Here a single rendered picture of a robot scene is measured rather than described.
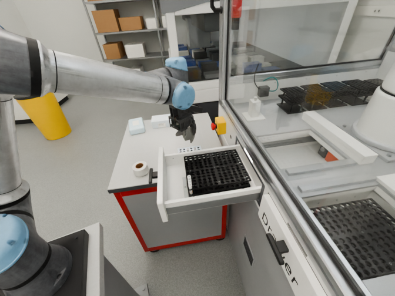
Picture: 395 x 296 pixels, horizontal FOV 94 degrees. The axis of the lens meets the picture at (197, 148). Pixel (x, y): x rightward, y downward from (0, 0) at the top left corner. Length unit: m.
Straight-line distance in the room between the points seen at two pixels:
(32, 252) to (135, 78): 0.48
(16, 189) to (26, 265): 0.19
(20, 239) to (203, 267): 1.10
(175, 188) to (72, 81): 0.48
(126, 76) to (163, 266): 1.28
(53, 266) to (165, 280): 0.89
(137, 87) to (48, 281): 0.55
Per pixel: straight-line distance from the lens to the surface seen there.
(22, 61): 0.41
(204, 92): 1.40
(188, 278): 1.46
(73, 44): 5.30
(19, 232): 0.60
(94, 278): 0.74
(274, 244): 0.54
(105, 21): 4.48
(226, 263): 1.48
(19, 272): 0.65
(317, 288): 0.52
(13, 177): 0.66
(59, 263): 0.72
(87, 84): 0.43
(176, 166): 0.81
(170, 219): 1.15
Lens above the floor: 1.39
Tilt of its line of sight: 38 degrees down
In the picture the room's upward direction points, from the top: 4 degrees counter-clockwise
